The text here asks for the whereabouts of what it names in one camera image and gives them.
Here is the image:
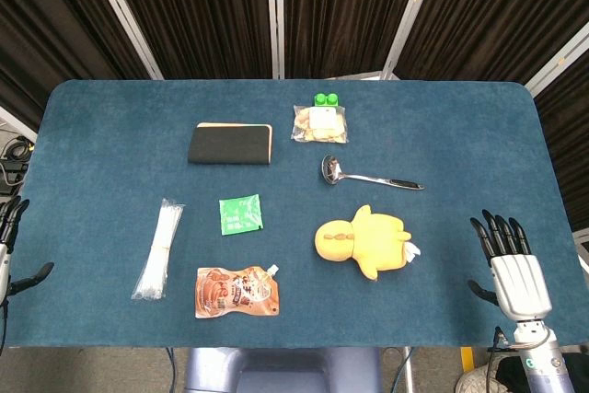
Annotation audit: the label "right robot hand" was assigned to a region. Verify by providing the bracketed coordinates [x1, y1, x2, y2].
[467, 209, 553, 322]

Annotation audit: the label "blue table cloth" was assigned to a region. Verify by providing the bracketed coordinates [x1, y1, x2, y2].
[4, 78, 585, 349]

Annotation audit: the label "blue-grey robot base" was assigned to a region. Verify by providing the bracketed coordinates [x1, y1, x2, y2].
[183, 346, 384, 393]

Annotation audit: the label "black notebook tan edge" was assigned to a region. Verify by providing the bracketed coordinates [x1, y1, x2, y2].
[187, 121, 273, 167]

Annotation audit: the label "black folding screen panels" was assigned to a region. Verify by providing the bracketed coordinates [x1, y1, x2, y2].
[0, 0, 589, 231]

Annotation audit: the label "blue cable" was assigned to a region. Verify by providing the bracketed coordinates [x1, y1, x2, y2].
[396, 346, 415, 393]
[166, 347, 179, 393]

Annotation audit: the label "clear bag of snacks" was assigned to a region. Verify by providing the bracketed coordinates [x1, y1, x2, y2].
[290, 105, 349, 144]

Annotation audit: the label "yellow plush duck toy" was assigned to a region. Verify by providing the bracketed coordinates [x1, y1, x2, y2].
[314, 203, 422, 281]

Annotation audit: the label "black cables and equipment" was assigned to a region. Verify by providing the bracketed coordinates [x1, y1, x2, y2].
[0, 133, 34, 196]

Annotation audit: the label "steel ladle black handle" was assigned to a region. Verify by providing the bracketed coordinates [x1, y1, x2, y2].
[320, 155, 426, 191]

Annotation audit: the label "green sachet packet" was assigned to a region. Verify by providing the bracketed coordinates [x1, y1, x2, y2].
[218, 193, 265, 237]

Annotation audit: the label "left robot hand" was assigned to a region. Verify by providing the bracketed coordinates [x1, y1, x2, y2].
[0, 195, 55, 296]

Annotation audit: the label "white cable ties bundle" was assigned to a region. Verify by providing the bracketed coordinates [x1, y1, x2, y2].
[131, 197, 185, 301]

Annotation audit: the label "orange spouted drink pouch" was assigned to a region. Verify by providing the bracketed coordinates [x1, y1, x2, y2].
[194, 263, 282, 319]

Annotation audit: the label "grey sneaker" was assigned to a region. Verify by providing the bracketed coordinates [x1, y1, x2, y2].
[454, 362, 496, 393]

